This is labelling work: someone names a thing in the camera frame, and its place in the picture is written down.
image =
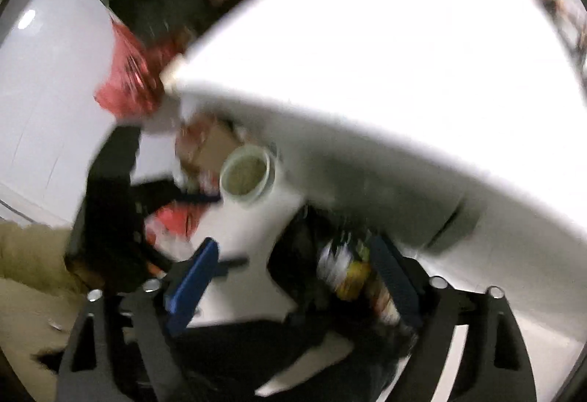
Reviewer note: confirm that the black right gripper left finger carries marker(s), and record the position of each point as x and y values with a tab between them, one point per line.
119	349

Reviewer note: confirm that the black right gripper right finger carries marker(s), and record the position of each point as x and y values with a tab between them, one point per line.
468	345

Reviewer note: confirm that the white green-rimmed cup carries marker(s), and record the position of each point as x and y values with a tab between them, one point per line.
247	174

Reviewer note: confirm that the red plastic bag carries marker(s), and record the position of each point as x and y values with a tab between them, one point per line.
133	88

